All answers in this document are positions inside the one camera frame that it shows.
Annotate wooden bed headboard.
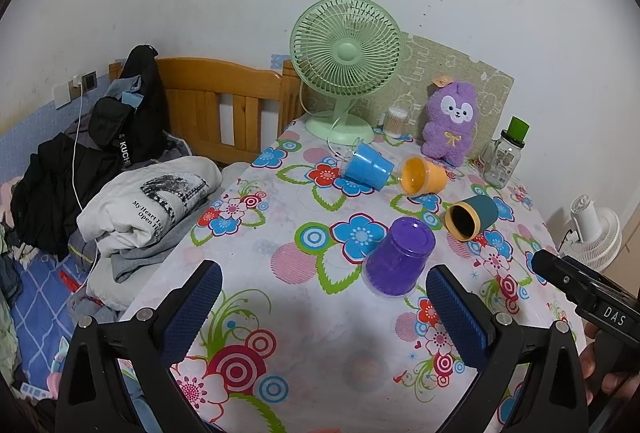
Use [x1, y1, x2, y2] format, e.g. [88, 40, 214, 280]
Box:
[109, 57, 303, 166]

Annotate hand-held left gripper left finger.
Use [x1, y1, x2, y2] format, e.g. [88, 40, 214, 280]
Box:
[55, 259, 224, 433]

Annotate white fan cable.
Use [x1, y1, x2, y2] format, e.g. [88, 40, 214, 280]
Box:
[298, 80, 358, 164]

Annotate orange plastic cup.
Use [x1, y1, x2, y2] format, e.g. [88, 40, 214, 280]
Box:
[400, 156, 449, 197]

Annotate glass jar with green lid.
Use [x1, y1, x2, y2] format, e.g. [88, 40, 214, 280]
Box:
[480, 116, 531, 188]

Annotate white printed t-shirt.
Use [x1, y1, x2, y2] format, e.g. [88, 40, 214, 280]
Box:
[76, 156, 223, 259]

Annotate green desk fan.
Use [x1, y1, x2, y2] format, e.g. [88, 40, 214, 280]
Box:
[290, 0, 406, 146]

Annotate blue plastic cup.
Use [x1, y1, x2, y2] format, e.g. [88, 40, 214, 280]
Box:
[342, 142, 395, 191]

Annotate white standing fan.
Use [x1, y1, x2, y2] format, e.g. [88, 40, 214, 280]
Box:
[560, 194, 623, 274]

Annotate white charging cable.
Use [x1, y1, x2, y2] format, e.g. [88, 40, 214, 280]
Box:
[70, 83, 101, 274]

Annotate floral tablecloth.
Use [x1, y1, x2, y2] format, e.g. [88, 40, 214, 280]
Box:
[117, 118, 588, 433]

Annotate purple plastic cup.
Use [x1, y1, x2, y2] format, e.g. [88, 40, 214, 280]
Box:
[363, 217, 437, 299]

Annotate white wall socket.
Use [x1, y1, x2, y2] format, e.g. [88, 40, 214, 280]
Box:
[54, 82, 82, 110]

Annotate purple plush toy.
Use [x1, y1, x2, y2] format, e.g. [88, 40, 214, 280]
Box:
[420, 75, 482, 168]

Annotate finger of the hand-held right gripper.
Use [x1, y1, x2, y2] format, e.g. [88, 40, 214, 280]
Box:
[531, 249, 609, 310]

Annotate black bag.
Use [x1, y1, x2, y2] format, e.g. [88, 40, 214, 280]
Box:
[87, 44, 168, 171]

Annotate black clothing pile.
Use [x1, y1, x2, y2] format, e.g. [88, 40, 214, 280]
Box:
[10, 133, 123, 261]

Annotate blue checked bedsheet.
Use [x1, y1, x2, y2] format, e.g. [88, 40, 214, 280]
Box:
[0, 253, 131, 414]

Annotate person's right hand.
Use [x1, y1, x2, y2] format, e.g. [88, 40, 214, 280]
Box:
[579, 337, 640, 406]

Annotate cotton swab container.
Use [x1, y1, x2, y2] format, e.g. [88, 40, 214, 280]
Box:
[382, 107, 412, 137]

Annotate beige patterned board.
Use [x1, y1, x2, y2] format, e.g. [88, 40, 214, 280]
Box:
[400, 33, 515, 148]

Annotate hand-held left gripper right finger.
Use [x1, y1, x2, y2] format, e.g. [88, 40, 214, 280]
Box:
[425, 264, 591, 433]

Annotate teal cup with yellow rim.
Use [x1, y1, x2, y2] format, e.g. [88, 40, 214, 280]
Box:
[444, 194, 499, 242]

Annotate grey folded clothes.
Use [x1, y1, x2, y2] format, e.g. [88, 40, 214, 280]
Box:
[87, 208, 201, 311]

